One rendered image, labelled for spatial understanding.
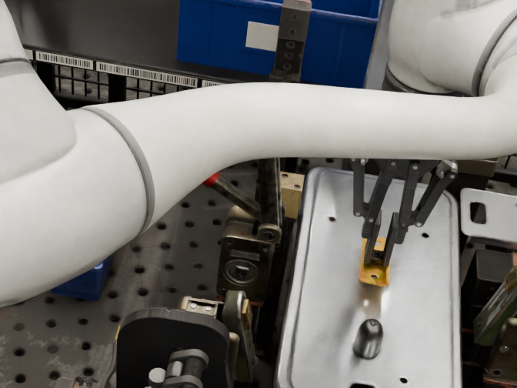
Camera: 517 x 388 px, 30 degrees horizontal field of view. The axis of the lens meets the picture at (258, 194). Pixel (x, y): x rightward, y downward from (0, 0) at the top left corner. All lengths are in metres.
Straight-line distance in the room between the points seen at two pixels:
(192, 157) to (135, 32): 0.91
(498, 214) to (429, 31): 0.50
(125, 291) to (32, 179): 1.02
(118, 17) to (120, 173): 1.01
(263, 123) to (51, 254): 0.22
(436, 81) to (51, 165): 0.51
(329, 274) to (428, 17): 0.42
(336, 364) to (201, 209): 0.66
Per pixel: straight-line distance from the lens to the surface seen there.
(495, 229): 1.39
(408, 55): 1.01
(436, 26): 0.97
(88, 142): 0.63
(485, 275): 1.35
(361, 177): 1.15
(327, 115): 0.77
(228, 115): 0.73
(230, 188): 1.19
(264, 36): 1.48
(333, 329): 1.20
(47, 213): 0.60
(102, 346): 1.54
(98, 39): 1.57
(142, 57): 1.54
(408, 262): 1.30
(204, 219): 1.74
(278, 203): 1.19
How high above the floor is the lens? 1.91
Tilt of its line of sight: 43 degrees down
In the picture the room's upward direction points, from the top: 8 degrees clockwise
